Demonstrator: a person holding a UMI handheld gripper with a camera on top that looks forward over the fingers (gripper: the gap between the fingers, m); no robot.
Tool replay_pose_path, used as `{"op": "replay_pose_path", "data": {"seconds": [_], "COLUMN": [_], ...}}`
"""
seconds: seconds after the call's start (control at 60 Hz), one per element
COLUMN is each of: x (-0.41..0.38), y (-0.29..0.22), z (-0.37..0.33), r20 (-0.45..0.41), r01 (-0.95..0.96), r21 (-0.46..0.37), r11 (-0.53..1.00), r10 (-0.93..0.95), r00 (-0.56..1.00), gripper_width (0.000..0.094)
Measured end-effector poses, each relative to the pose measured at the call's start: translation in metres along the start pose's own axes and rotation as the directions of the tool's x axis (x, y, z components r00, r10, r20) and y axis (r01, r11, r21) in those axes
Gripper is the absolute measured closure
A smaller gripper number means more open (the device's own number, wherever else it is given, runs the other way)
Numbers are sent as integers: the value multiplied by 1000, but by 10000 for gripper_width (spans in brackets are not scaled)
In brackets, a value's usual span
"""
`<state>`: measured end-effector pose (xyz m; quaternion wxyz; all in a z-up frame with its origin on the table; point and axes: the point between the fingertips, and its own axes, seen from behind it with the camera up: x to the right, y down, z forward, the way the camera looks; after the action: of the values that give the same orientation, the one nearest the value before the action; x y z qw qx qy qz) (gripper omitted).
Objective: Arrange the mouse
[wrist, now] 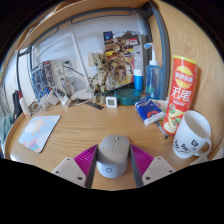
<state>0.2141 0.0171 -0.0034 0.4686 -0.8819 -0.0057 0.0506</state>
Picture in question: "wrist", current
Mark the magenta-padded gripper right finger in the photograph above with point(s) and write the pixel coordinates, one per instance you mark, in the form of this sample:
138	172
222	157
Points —
143	161

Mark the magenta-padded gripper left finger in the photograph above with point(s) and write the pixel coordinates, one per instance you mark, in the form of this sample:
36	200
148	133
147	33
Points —
85	161

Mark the grey computer mouse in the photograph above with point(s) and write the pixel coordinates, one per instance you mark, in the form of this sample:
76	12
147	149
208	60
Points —
112	155

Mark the pastel cloud print mouse pad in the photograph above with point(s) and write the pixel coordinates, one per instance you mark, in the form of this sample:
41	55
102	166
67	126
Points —
38	131

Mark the dark pen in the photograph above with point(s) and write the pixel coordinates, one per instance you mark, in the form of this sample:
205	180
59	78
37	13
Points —
161	130

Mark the blue tissue packet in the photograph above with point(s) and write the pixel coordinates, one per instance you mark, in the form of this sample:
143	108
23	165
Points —
150	111

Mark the white mug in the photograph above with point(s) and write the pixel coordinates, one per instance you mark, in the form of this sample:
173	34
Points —
190	135

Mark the small clear cup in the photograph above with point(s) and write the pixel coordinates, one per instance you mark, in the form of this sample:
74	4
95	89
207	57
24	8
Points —
199	160

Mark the black ruler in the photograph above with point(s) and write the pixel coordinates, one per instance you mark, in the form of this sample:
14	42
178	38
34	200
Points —
95	105

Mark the white power strip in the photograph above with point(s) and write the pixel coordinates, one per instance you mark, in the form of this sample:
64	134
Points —
65	100

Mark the small white desk clock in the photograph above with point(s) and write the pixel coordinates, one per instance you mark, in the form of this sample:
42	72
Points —
111	102

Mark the teal round tin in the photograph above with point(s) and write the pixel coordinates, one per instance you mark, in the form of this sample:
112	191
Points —
127	96

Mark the white charger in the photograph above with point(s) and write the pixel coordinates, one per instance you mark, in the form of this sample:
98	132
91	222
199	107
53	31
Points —
52	98
43	101

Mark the red chip can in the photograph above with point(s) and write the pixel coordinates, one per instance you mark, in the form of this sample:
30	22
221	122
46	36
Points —
181	93

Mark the blue and white tube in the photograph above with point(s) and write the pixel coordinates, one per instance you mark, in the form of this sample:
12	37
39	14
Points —
138	81

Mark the white bottle with red cap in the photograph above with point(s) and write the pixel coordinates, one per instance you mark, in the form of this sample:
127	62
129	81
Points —
25	106

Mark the blue spray bottle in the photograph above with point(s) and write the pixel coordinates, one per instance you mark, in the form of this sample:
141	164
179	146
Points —
154	78

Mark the brown tree figure toy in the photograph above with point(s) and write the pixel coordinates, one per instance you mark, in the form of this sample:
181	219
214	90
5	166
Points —
99	75

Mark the blue robot model kit box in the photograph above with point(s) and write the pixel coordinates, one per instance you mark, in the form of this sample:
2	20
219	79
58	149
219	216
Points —
41	78

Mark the white desk lamp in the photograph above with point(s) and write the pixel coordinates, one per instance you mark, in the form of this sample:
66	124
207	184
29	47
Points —
78	56

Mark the colourful comic poster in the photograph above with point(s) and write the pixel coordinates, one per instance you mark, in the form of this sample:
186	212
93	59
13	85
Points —
125	43

